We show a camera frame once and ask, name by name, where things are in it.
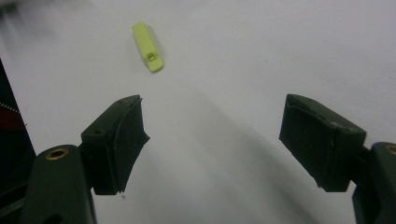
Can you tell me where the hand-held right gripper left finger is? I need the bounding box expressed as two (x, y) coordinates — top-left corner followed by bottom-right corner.
(19, 94), (150, 224)

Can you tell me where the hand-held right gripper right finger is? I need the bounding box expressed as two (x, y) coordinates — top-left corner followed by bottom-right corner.
(278, 93), (396, 224)

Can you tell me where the yellow-green plastic whistle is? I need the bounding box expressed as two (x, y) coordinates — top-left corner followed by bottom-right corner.
(131, 21), (164, 74)

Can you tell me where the dark cloth with red patch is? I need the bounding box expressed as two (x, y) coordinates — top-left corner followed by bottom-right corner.
(0, 59), (37, 224)

